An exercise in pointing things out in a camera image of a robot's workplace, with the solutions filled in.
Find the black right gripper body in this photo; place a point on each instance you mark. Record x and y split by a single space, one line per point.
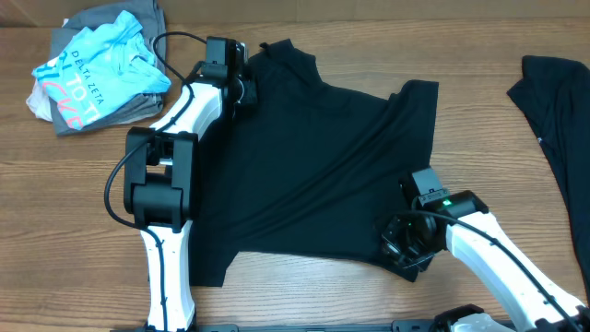
407 243

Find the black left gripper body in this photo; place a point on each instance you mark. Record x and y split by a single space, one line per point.
246 87

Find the black t-shirt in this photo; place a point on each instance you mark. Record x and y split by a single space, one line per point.
311 169

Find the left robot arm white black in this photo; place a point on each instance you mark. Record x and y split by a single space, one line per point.
162 184

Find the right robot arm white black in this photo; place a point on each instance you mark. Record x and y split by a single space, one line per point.
463 225

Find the grey folded garment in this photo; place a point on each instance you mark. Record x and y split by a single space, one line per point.
152 19

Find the light blue printed t-shirt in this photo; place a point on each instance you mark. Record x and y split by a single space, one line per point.
101 70

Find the white folded garment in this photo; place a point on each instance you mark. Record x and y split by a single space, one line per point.
38 101

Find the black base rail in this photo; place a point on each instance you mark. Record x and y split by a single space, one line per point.
419 325

